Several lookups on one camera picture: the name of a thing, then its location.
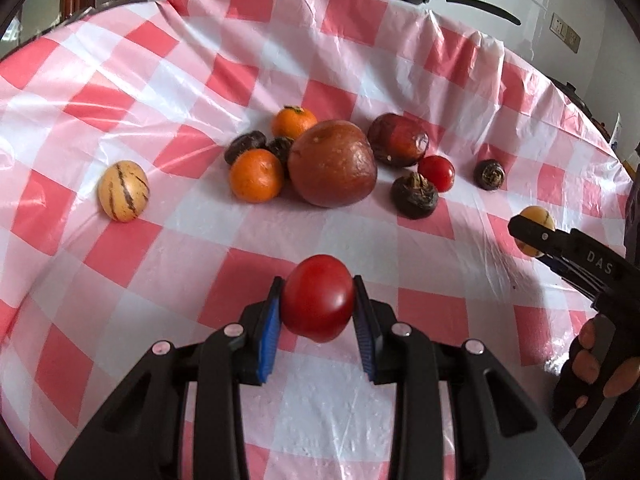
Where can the person's right hand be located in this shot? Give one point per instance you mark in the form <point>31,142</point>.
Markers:
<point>586,365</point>

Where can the small red cherry tomato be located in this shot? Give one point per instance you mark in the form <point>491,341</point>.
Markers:
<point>436,172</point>

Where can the large red tomato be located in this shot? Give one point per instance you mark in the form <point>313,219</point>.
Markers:
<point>317,300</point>

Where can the small yellow pepino melon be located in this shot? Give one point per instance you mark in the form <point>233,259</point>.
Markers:
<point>537,216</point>

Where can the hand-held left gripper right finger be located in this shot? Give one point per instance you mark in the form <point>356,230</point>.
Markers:
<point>364,340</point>

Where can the yellow striped pepino melon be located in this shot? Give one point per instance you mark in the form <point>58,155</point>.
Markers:
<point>123,190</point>

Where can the wall socket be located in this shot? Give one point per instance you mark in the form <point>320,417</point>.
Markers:
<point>565,31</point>

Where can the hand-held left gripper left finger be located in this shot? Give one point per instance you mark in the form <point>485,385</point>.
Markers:
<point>267,332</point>

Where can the large red apple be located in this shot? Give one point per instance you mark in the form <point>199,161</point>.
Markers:
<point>332,165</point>

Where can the red white checkered tablecloth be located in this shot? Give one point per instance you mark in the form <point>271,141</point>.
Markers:
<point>150,90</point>

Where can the small wrapped dark red apple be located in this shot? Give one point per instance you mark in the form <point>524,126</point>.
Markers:
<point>397,140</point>

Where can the dark round pot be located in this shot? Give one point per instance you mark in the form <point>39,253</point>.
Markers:
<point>575,97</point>

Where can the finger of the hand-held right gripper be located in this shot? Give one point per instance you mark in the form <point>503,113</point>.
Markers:
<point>567,275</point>
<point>537,235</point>

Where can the orange mandarin with stem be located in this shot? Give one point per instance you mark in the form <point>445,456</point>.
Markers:
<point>294,124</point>

